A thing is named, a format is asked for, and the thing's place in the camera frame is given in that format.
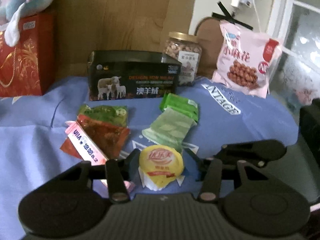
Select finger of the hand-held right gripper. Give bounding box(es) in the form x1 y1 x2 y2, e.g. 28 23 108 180
220 139 288 170

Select yellow jelly cup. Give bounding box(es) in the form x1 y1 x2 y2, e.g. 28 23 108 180
138 145 185 192

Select red gift bag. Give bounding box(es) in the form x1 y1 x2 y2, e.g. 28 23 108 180
0 12 57 97

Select black tape strips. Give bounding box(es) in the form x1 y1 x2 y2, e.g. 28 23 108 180
212 2 253 30

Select white window frame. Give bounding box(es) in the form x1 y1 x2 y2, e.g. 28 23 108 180
260 0 320 63

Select large pink snack bag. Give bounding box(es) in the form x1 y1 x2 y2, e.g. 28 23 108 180
212 20 283 98

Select brown chair back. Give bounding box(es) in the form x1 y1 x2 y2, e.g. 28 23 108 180
195 17 225 77

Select dark box with sheep print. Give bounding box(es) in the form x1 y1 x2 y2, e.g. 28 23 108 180
87 51 182 102

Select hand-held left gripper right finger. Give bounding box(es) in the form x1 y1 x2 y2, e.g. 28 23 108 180
186 149 250 203

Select pastel plush toy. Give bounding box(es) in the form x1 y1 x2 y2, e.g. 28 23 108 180
0 0 59 47

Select clear nut jar gold lid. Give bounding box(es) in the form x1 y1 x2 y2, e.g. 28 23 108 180
162 32 202 85

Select wooden board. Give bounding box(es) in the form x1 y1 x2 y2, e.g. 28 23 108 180
54 0 200 80

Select blue printed bed sheet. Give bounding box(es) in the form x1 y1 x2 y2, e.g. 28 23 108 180
0 76 304 230

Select dark green snack packet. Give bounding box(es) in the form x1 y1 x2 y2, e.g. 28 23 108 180
159 93 200 124

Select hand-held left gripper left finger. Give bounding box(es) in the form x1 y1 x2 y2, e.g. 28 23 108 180
59 149 142 204

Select green and red snack packet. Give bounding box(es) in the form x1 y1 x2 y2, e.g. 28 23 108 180
79 104 129 130

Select pink carton box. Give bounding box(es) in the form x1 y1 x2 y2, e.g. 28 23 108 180
65 120 109 165

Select light green snack packet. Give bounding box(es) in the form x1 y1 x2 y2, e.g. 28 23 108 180
142 109 197 153

